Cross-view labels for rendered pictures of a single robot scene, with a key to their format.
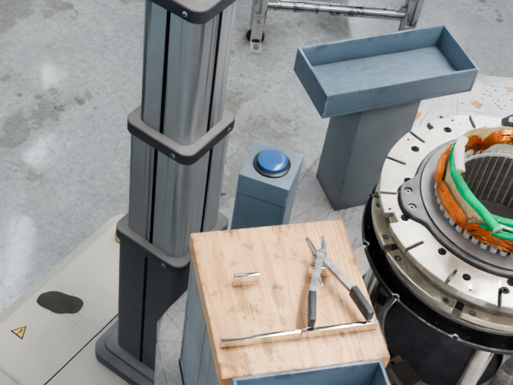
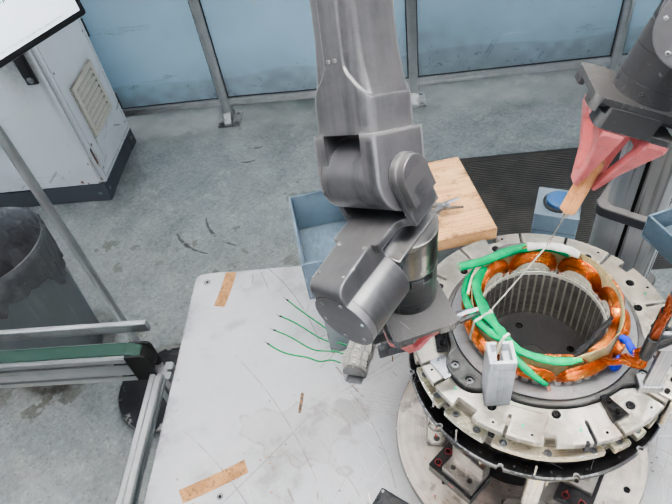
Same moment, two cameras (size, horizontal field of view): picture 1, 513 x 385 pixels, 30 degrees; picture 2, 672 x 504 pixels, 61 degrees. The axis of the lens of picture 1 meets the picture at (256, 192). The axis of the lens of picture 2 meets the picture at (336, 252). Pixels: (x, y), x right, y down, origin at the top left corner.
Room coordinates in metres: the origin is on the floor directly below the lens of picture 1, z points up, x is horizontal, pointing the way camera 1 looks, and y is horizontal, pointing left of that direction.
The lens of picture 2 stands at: (0.72, -0.76, 1.71)
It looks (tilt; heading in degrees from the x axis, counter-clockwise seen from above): 46 degrees down; 107
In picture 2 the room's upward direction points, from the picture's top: 10 degrees counter-clockwise
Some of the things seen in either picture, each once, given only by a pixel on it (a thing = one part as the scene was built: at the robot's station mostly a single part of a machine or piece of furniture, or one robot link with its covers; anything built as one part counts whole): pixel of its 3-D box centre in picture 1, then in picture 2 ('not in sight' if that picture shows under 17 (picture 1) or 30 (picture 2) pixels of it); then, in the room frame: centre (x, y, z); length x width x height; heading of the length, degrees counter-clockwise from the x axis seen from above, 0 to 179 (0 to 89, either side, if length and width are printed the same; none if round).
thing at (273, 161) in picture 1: (272, 160); (559, 199); (0.89, -0.01, 1.04); 0.04 x 0.04 x 0.01
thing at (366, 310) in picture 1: (361, 302); not in sight; (0.65, -0.14, 1.09); 0.04 x 0.01 x 0.02; 35
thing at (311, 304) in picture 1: (311, 308); not in sight; (0.63, -0.08, 1.09); 0.04 x 0.01 x 0.02; 5
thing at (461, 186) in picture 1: (470, 185); (513, 255); (0.79, -0.25, 1.15); 0.15 x 0.04 x 0.02; 11
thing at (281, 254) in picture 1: (285, 299); (417, 207); (0.66, -0.05, 1.05); 0.20 x 0.19 x 0.02; 20
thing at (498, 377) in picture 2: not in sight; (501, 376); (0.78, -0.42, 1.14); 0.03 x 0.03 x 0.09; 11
